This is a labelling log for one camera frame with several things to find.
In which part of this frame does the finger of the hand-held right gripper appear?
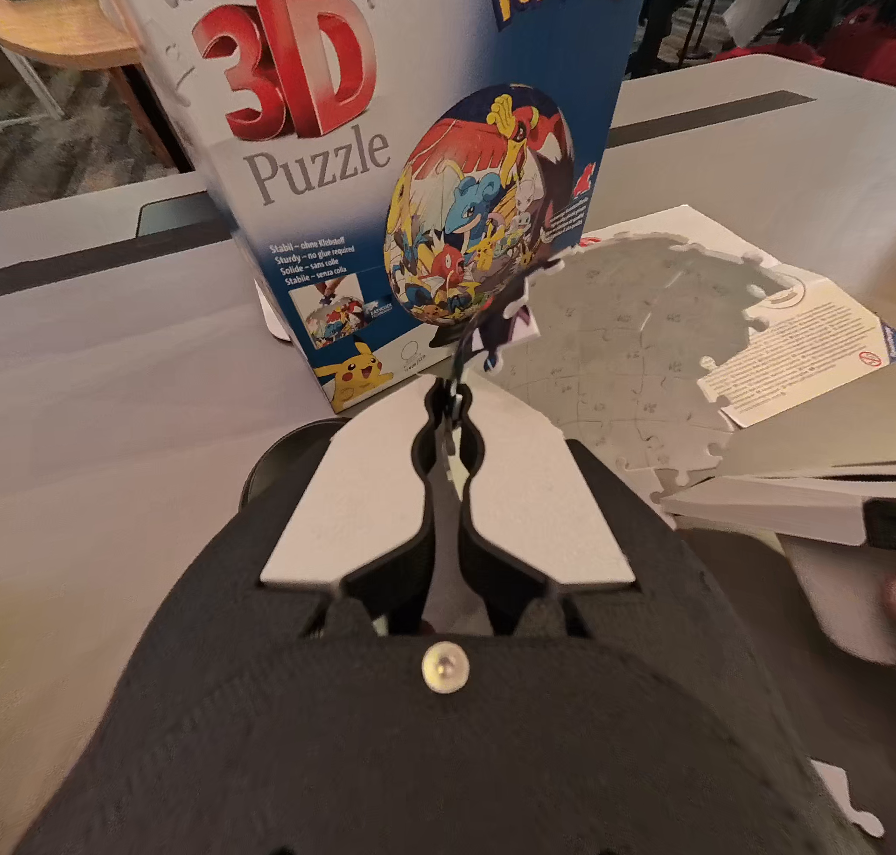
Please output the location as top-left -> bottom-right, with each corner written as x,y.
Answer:
659,476 -> 896,549
714,352 -> 896,479

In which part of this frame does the black chair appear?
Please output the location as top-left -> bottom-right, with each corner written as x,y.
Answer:
630,0 -> 729,79

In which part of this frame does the round wooden side table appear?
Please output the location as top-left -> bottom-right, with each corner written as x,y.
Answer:
0,0 -> 176,170

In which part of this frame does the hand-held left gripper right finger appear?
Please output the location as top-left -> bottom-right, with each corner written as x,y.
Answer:
448,379 -> 638,593

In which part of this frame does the red bag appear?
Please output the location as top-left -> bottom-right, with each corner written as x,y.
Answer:
714,4 -> 896,86

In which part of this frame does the hanging white paper sheet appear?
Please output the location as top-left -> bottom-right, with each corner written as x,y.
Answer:
724,0 -> 806,45

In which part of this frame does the partly built puzzle ball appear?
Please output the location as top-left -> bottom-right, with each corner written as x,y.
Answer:
448,235 -> 795,509

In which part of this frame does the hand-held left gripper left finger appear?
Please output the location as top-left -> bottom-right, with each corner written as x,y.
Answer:
259,373 -> 436,590

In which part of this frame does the white-backed puzzle piece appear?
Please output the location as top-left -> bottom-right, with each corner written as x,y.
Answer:
811,759 -> 886,840

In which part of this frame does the white instruction leaflet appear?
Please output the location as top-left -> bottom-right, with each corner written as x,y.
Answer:
577,204 -> 896,429

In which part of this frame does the black round ball stand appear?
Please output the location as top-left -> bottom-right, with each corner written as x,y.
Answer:
238,417 -> 351,513

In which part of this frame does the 3D puzzle cardboard box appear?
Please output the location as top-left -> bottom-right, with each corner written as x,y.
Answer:
91,0 -> 655,415

